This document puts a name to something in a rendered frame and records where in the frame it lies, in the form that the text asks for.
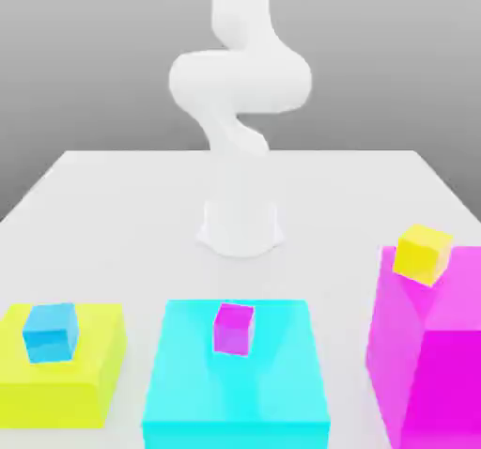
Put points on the small magenta cube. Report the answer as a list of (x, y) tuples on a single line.
[(232, 330)]

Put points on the large cyan box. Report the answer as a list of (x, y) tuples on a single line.
[(240, 400)]

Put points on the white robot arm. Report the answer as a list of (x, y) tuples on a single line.
[(240, 80)]

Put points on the small blue cube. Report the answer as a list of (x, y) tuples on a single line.
[(50, 334)]

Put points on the large yellow box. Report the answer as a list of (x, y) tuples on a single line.
[(56, 396)]

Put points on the small yellow cube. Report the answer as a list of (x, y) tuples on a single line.
[(421, 255)]

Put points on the large magenta box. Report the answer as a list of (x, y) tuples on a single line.
[(443, 381)]

